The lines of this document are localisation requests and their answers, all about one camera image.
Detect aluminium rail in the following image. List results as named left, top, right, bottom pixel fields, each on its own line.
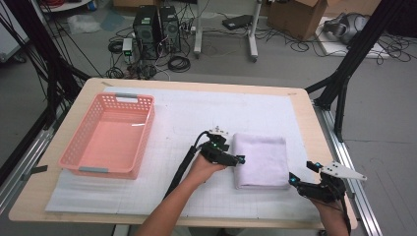
left=313, top=101, right=384, bottom=236
left=0, top=107, right=67, bottom=214

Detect white floor board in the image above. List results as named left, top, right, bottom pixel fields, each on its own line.
left=316, top=16, right=391, bottom=60

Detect black computer tower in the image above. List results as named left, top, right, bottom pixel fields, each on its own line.
left=158, top=5, right=182, bottom=54
left=132, top=5, right=161, bottom=61

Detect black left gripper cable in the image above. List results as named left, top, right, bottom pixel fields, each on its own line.
left=162, top=130, right=211, bottom=202

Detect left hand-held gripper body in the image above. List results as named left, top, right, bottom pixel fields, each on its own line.
left=200, top=126, right=242, bottom=166

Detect person's right hand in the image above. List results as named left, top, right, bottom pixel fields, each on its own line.
left=311, top=198, right=349, bottom=224

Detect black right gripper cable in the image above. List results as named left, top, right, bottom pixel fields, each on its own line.
left=338, top=192, right=353, bottom=236

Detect black frame strut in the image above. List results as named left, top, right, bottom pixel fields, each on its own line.
left=304, top=0, right=407, bottom=144
left=3, top=0, right=91, bottom=130

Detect brown cardboard box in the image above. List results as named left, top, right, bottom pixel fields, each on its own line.
left=267, top=0, right=328, bottom=42

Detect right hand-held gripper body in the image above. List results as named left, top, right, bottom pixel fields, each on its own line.
left=296, top=160, right=368, bottom=205

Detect person's left hand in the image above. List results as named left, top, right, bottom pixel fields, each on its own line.
left=187, top=151, right=228, bottom=189

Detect white round table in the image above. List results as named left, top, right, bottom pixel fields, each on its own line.
left=38, top=0, right=93, bottom=14

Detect tangled black floor cables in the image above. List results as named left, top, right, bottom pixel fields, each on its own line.
left=375, top=32, right=414, bottom=66

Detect white grid mat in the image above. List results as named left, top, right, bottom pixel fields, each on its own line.
left=44, top=86, right=321, bottom=221

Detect black cable coil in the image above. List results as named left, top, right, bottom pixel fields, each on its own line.
left=107, top=39, right=124, bottom=55
left=167, top=55, right=192, bottom=74

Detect flat black device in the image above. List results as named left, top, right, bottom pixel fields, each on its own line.
left=221, top=14, right=255, bottom=31

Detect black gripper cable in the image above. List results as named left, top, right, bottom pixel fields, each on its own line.
left=338, top=192, right=353, bottom=236
left=162, top=130, right=211, bottom=202

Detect white cabinet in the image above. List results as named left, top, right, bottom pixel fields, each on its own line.
left=0, top=0, right=30, bottom=63

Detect small white box device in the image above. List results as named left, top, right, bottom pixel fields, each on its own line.
left=121, top=37, right=134, bottom=64

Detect lavender printed towel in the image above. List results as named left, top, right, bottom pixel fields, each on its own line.
left=231, top=132, right=292, bottom=191

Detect grey rail clamp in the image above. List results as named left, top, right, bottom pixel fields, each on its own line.
left=21, top=164, right=49, bottom=182

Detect clear plastic bag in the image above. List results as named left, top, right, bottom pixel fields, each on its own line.
left=67, top=13, right=101, bottom=35

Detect white metal stand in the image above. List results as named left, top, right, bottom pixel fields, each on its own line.
left=193, top=0, right=264, bottom=63

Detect flat brown cardboard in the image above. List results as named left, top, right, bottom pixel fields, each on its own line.
left=112, top=0, right=162, bottom=10

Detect grey padded headset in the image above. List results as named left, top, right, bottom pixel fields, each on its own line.
left=323, top=12, right=370, bottom=45

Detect pink plastic basket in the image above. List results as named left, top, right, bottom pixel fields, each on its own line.
left=58, top=92, right=155, bottom=180

